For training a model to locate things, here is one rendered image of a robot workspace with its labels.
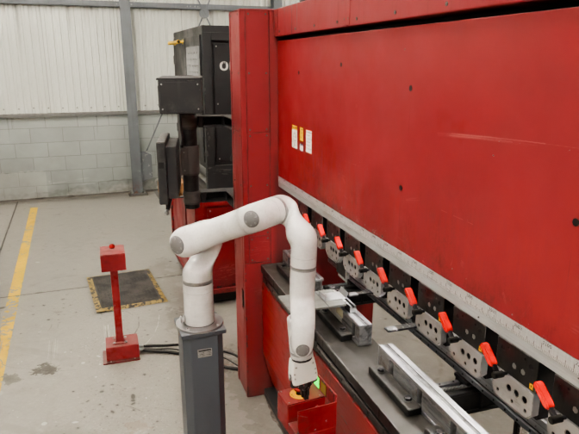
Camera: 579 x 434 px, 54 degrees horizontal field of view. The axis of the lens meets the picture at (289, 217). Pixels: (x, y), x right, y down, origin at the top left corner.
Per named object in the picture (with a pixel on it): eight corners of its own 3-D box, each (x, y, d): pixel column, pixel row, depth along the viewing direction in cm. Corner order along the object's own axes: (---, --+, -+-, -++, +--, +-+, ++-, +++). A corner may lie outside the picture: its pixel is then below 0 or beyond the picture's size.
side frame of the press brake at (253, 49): (238, 377, 380) (227, 12, 319) (354, 357, 406) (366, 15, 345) (246, 398, 357) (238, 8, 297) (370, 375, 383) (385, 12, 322)
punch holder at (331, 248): (325, 253, 264) (326, 219, 259) (342, 251, 266) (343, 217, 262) (338, 263, 250) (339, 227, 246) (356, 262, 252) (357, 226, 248)
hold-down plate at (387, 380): (368, 373, 219) (368, 366, 219) (381, 370, 221) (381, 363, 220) (407, 418, 192) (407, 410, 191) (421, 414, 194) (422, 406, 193)
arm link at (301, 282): (320, 278, 186) (315, 360, 195) (314, 260, 201) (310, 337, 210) (292, 277, 185) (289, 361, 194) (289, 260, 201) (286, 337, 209)
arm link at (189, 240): (199, 252, 231) (170, 263, 218) (189, 225, 231) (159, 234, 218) (294, 221, 201) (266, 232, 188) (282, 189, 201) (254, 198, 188)
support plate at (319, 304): (277, 298, 260) (277, 295, 260) (331, 290, 268) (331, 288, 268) (289, 313, 244) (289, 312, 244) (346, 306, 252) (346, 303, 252)
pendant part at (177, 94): (170, 206, 381) (162, 75, 358) (207, 205, 384) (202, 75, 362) (164, 227, 332) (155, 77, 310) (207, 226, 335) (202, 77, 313)
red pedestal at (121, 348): (102, 351, 414) (92, 243, 392) (138, 346, 421) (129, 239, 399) (102, 365, 395) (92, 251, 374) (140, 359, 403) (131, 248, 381)
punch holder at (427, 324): (414, 327, 190) (417, 281, 186) (437, 324, 193) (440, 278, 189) (439, 348, 177) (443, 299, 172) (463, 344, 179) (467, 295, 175)
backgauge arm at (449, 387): (414, 412, 218) (415, 379, 214) (550, 383, 237) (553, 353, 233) (425, 424, 210) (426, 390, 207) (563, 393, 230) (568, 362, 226)
